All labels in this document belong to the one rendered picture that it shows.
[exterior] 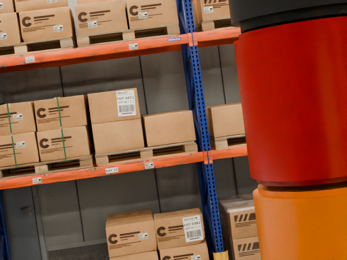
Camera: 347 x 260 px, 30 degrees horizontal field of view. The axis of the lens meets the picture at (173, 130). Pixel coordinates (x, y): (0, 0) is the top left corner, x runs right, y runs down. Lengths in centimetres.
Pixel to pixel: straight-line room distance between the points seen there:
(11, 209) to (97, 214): 117
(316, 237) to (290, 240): 1
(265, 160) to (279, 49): 4
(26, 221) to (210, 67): 329
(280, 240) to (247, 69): 6
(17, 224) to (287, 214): 897
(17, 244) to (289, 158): 903
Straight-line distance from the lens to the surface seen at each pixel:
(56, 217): 914
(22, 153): 779
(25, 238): 919
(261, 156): 22
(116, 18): 771
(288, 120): 21
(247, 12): 22
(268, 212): 22
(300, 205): 22
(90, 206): 908
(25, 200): 910
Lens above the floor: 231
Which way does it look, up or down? 3 degrees down
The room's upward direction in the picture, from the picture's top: 8 degrees counter-clockwise
